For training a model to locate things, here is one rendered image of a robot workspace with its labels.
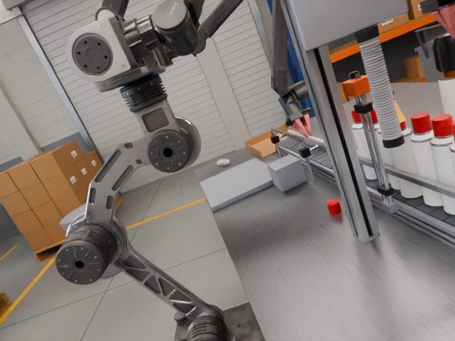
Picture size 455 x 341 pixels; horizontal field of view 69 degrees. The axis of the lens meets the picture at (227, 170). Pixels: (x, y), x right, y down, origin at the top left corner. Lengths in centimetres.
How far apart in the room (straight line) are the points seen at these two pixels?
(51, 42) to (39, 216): 257
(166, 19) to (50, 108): 515
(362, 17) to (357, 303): 51
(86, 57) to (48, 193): 355
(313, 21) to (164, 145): 63
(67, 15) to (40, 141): 196
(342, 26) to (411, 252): 47
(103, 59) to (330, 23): 50
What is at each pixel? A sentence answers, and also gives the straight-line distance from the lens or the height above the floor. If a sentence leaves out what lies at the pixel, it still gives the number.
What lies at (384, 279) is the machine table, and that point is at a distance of 75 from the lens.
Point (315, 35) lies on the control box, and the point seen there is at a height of 131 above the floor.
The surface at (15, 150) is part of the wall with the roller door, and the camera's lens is 632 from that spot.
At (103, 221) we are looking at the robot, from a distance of 137.
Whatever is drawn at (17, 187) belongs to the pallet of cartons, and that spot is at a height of 93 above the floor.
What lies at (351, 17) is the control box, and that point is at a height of 131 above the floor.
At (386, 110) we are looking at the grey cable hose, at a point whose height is 115.
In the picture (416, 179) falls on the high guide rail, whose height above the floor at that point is 96.
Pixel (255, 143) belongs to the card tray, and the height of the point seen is 83.
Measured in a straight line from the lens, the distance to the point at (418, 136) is 77.
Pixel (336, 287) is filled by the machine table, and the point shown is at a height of 83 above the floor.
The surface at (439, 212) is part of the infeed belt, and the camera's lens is 83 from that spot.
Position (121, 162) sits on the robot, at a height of 114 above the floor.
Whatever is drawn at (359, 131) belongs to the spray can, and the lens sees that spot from 94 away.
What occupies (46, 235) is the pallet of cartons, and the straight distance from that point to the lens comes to 458.
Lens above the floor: 133
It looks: 17 degrees down
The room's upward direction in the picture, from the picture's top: 23 degrees counter-clockwise
